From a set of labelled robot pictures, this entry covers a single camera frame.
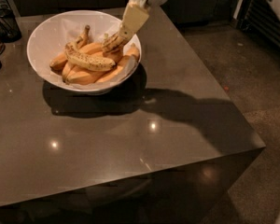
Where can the white ceramic bowl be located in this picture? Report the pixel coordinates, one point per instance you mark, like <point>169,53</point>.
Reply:
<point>48,40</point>

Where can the yellow banana far left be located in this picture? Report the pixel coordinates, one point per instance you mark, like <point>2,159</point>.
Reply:
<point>83,44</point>

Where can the yellow banana bottom right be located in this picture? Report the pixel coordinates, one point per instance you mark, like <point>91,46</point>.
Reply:
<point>132,54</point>

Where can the spotted banana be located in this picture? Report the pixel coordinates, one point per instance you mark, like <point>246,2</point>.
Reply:
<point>112,47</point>
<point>92,63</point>

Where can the dark vented appliance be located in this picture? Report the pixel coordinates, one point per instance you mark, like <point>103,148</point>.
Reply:
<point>258,15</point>

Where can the yellow banana bottom left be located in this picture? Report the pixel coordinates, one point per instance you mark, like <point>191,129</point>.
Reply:
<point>74,74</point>

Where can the black wire mesh basket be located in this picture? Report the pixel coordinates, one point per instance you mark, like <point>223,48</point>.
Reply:
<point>9,29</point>

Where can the yellow banana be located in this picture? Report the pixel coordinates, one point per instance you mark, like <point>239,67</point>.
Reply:
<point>83,44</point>
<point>74,74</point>
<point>132,54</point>

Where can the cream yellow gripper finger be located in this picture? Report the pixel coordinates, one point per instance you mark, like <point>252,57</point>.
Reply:
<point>134,17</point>

